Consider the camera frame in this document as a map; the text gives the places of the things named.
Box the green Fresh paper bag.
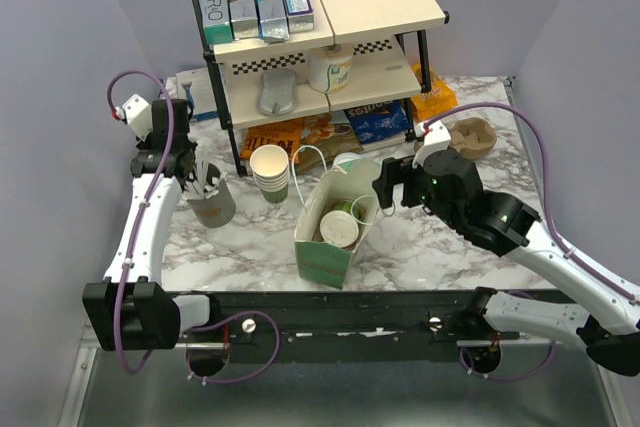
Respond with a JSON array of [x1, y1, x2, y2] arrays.
[[293, 154, 381, 289]]

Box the single green paper cup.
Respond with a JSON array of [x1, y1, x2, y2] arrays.
[[319, 200, 367, 249]]

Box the stack of green paper cups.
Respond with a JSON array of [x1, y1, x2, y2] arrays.
[[249, 144, 290, 204]]

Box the single cardboard cup carrier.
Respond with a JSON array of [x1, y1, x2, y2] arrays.
[[312, 228, 324, 242]]

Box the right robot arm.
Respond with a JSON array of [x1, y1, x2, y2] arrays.
[[372, 149, 639, 377]]

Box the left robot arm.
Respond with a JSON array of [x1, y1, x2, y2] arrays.
[[82, 95, 222, 351]]

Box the stack of white plastic lids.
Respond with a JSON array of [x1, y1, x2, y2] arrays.
[[333, 152, 361, 172]]

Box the blue Doritos bag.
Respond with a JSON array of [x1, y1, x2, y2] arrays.
[[344, 100, 409, 144]]

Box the brown chips bag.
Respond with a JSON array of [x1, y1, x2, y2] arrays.
[[301, 110, 363, 163]]

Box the grey straw holder cup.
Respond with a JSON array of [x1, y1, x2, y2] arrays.
[[184, 149, 236, 228]]

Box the orange yellow snack bag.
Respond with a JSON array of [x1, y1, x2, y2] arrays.
[[411, 69, 458, 122]]

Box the blue razor package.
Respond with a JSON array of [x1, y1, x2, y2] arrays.
[[176, 67, 219, 121]]

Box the white patterned paper cup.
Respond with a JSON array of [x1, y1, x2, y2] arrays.
[[307, 44, 354, 94]]

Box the teal RiO box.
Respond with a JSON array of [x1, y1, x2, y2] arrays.
[[200, 0, 234, 45]]

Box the beige three-tier shelf rack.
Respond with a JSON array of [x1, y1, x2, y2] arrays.
[[202, 0, 449, 176]]

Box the silver blue RiO box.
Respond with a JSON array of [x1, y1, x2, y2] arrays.
[[256, 0, 289, 43]]

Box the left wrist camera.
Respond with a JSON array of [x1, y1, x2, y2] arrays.
[[115, 94, 153, 141]]

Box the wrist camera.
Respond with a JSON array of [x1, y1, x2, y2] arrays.
[[412, 121, 451, 168], [115, 94, 153, 141]]

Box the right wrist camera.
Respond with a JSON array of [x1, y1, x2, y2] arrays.
[[412, 121, 451, 168]]

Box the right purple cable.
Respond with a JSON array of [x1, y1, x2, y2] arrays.
[[422, 101, 640, 382]]

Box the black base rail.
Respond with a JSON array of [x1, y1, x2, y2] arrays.
[[102, 286, 556, 366]]

